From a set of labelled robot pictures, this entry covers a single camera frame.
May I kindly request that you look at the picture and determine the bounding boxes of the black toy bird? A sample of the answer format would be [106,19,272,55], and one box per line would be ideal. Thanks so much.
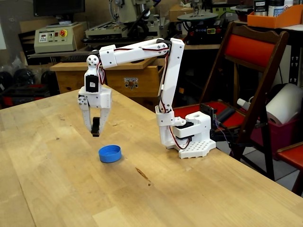
[91,117,101,138]

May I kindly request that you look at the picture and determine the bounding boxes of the red and black crate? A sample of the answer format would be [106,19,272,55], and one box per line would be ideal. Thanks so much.
[0,84,52,107]

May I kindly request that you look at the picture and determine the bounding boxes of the pink plastic bin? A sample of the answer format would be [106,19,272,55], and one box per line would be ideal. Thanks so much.
[250,118,301,161]

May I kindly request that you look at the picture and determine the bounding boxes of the black scroll saw green table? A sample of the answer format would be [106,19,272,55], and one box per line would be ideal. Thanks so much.
[177,11,225,45]

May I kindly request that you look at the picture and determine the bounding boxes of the white power plug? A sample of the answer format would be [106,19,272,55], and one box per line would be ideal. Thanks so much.
[237,98,251,111]

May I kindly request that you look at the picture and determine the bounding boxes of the orange plastic tray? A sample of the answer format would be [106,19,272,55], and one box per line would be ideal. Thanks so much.
[247,4,303,29]

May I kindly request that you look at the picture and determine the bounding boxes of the red seat wooden chair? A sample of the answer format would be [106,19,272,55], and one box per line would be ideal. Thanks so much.
[276,141,303,197]

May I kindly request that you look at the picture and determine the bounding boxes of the grey milling machine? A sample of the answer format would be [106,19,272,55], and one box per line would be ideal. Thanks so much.
[82,0,171,51]

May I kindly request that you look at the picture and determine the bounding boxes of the brown cardboard box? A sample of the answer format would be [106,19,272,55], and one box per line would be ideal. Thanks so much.
[168,4,194,22]

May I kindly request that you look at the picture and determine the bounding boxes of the wooden cabinet with sticker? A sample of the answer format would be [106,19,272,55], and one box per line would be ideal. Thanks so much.
[50,54,164,113]

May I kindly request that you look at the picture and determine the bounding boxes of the wooden workbench top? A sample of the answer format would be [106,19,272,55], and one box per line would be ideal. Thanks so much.
[184,42,222,51]

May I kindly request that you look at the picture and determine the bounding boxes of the silver can black lid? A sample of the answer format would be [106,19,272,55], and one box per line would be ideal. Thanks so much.
[253,0,269,17]

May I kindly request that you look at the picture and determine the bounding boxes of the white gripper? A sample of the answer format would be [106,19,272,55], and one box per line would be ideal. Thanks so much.
[78,87,112,134]

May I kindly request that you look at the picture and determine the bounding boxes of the black computer monitor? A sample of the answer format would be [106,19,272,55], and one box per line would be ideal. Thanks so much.
[33,0,86,28]

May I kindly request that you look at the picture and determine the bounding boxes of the wooden folding chair red cushions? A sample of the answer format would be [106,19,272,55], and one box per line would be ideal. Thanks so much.
[174,21,290,182]

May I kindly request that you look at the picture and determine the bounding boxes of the black cylinder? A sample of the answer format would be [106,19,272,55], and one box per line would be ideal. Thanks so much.
[216,106,236,122]

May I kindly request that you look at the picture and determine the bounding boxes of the can with blue label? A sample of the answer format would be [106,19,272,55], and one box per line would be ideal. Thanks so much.
[268,0,285,17]

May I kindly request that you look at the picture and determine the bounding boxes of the black keyboard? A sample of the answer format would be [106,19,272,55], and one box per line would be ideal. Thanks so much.
[61,54,95,63]

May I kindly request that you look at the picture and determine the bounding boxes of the white paper towel roll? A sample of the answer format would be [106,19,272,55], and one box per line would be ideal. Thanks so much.
[265,83,303,126]

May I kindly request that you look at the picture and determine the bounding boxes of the beige control box red button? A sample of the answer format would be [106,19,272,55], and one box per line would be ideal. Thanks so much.
[34,22,86,54]

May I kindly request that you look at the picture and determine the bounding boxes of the black controller board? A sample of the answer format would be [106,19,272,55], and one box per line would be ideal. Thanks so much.
[200,103,217,119]

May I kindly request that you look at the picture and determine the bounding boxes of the black helmet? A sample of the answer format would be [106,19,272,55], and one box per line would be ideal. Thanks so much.
[13,68,36,86]
[0,70,14,93]
[40,70,56,86]

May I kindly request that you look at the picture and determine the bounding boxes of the blue round box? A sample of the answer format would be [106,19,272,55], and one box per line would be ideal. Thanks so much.
[98,144,123,164]

